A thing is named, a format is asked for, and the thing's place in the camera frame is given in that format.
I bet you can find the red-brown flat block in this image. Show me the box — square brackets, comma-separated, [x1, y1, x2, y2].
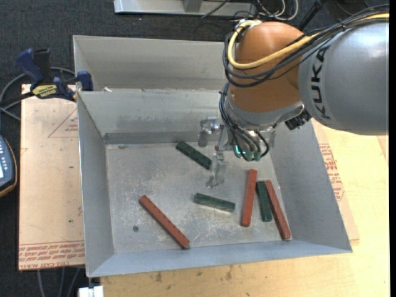
[239, 168, 259, 228]
[264, 179, 293, 242]
[138, 194, 191, 250]

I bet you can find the grey metal bin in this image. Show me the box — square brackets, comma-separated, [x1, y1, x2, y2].
[72, 35, 354, 278]

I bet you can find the dark green flat block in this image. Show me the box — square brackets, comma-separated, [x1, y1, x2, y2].
[255, 180, 273, 223]
[192, 192, 237, 213]
[175, 139, 213, 171]

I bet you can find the brown cardboard board, red print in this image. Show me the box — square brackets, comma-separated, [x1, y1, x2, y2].
[17, 83, 361, 272]

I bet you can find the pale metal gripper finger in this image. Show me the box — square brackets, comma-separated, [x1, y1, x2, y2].
[205, 145, 230, 189]
[197, 116, 225, 148]

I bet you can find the black cylinder on white bracket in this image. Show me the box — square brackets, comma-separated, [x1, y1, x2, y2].
[277, 103, 312, 132]

